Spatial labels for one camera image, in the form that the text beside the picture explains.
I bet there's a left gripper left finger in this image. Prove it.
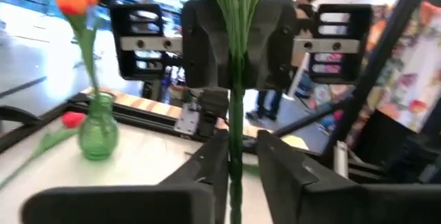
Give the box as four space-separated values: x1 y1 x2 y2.
21 130 230 224

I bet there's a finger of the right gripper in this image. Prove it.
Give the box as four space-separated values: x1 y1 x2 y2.
244 0 299 90
181 0 234 90

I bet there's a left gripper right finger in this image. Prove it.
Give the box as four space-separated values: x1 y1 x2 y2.
256 130 441 224

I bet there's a green glass vase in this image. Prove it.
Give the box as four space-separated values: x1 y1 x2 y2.
77 91 120 161

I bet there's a red artificial flower bunch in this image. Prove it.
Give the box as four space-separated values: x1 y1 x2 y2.
205 0 267 224

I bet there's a white plastic tube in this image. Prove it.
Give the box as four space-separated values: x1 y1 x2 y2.
336 140 349 179

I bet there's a person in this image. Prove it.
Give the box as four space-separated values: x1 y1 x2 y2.
246 0 320 121

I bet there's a red artificial tulip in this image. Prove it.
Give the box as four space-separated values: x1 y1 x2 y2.
0 111 87 191

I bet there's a floral patterned curtain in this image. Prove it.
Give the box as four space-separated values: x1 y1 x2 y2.
367 0 441 134

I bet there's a silver metal bracket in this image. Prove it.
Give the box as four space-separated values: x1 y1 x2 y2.
174 101 201 135

